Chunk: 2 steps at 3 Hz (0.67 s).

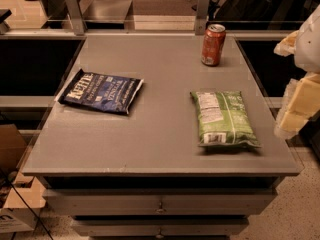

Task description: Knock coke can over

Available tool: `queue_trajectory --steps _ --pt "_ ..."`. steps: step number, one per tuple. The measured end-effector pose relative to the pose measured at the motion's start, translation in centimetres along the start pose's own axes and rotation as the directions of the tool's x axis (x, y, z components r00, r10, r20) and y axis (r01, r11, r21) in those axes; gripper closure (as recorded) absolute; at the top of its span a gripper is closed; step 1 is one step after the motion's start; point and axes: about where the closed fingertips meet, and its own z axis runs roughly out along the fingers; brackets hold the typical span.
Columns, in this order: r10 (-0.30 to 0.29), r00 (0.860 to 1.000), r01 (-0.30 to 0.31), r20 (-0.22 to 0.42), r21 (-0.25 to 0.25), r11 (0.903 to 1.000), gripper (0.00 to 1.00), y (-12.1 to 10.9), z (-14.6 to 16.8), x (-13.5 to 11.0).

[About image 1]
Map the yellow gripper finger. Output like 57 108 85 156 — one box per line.
274 30 299 57
274 73 320 139

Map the orange soda can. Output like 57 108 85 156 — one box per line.
201 24 226 66

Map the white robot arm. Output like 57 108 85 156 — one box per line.
274 6 320 139

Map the black backpack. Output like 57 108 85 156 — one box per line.
215 0 282 21

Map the green chip bag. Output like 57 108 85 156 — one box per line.
190 91 260 148

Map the grey upper drawer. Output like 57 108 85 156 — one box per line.
43 189 277 216

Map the grey drawer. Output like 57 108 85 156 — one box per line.
71 216 248 238
43 189 277 216

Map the blue Kettle chip bag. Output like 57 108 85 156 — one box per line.
58 69 144 114

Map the grey lower drawer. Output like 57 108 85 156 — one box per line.
71 216 248 238

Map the cardboard box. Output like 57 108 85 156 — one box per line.
0 124 46 233

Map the right metal bracket post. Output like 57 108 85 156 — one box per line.
194 0 210 35

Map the metal bracket post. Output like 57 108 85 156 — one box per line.
65 0 86 35
194 0 210 35

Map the left metal bracket post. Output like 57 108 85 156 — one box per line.
65 0 86 35

